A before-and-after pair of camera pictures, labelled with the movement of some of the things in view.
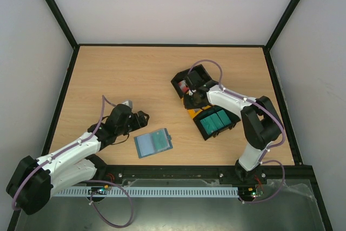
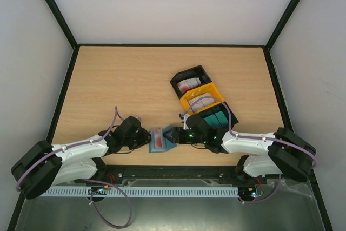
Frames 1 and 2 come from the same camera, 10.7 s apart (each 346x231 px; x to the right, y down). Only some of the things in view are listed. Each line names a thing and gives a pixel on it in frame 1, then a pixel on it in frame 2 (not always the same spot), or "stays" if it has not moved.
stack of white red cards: (183, 86) stays
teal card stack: (213, 122) stays
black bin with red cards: (179, 84) stays
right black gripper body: (191, 90) → (174, 134)
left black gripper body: (138, 120) → (144, 137)
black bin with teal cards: (218, 118) stays
